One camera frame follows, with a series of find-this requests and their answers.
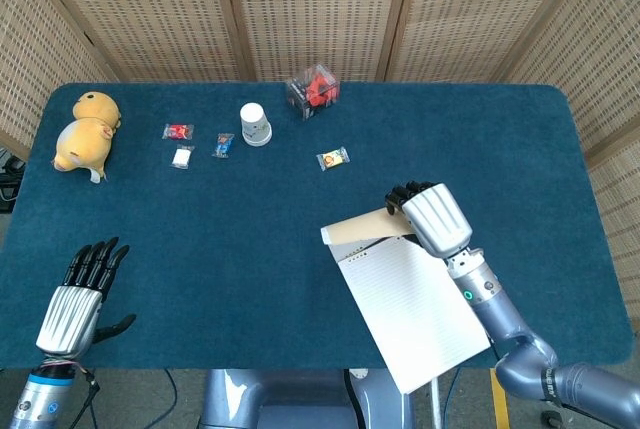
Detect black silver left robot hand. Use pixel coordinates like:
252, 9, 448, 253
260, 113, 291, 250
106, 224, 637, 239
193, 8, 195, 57
35, 236, 137, 356

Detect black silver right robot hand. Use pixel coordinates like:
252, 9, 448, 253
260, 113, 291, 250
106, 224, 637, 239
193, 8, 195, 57
383, 180, 474, 258

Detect cream notepad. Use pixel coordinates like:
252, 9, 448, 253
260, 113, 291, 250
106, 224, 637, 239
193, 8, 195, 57
320, 206, 492, 395

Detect yellow candy packet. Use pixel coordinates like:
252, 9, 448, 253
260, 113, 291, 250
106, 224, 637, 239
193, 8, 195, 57
316, 146, 350, 172

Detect black equipment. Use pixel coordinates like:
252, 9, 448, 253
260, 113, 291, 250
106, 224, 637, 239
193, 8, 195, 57
0, 147, 26, 215

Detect blue table cloth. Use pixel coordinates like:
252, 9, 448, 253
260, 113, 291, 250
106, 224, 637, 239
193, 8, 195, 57
0, 81, 634, 371

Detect yellow plush toy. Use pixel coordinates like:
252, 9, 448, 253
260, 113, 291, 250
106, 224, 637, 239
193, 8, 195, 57
50, 91, 123, 185

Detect clear box with red pieces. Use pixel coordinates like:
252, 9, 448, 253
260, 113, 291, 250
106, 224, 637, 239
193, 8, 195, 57
284, 63, 342, 122

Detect white table leg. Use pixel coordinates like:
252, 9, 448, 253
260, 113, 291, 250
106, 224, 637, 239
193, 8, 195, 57
428, 379, 444, 429

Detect white candy packet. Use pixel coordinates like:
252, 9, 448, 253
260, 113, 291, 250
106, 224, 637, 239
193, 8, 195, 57
170, 145, 196, 170

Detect white paper cup stack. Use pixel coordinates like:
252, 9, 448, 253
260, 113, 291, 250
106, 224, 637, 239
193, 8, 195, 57
239, 102, 274, 146

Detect red candy packet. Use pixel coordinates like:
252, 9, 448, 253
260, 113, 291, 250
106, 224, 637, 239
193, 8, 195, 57
161, 122, 195, 141

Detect grey-blue robot torso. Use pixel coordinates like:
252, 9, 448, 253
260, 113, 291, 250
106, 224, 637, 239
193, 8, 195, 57
198, 367, 416, 429

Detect blue candy packet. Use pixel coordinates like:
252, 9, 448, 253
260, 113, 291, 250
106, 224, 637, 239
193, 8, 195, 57
211, 132, 236, 159

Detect woven bamboo folding screen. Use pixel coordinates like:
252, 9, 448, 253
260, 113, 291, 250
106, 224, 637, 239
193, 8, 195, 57
0, 0, 640, 340

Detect black cable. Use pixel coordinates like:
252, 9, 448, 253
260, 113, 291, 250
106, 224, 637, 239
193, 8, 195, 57
72, 367, 101, 429

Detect blue floor cable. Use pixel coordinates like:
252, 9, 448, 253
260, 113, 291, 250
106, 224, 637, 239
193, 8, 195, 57
446, 367, 464, 413
149, 368, 180, 425

